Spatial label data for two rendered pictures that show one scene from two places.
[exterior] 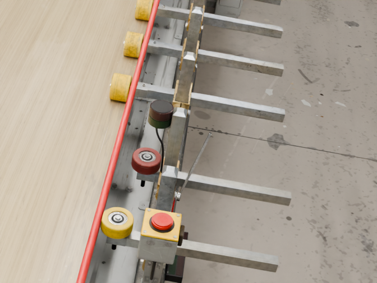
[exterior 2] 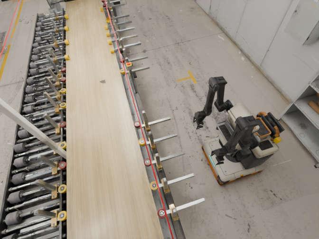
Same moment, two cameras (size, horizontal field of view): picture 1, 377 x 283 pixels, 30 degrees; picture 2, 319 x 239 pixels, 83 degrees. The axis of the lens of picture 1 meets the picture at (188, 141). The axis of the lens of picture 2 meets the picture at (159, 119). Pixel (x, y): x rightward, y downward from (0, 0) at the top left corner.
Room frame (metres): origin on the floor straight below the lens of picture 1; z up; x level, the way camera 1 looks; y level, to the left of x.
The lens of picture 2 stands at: (-0.99, 0.02, 2.70)
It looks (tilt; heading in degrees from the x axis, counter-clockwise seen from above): 56 degrees down; 351
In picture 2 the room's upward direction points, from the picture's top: 7 degrees counter-clockwise
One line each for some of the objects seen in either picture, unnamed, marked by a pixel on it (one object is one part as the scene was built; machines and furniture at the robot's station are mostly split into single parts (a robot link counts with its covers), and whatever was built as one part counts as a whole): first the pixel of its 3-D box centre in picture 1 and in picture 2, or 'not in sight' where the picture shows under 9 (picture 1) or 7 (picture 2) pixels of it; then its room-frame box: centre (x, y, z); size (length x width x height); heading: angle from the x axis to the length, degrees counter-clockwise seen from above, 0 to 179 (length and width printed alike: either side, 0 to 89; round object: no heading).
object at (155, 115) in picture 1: (161, 110); not in sight; (1.43, 0.08, 1.10); 0.06 x 0.06 x 0.02
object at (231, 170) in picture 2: not in sight; (231, 156); (-0.25, -1.10, 0.16); 0.67 x 0.64 x 0.25; 92
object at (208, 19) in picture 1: (212, 19); (121, 31); (2.22, 0.00, 0.95); 0.50 x 0.04 x 0.04; 92
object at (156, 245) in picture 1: (159, 237); (129, 66); (0.92, 0.02, 1.18); 0.07 x 0.07 x 0.08; 2
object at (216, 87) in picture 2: not in sight; (210, 98); (-0.05, -0.63, 1.40); 0.11 x 0.06 x 0.43; 2
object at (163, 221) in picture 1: (161, 222); not in sight; (0.92, 0.02, 1.22); 0.04 x 0.04 x 0.02
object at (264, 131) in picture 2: not in sight; (258, 129); (-0.25, -1.21, 0.87); 0.23 x 0.15 x 0.11; 2
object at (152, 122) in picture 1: (160, 118); not in sight; (1.43, 0.08, 1.07); 0.06 x 0.06 x 0.02
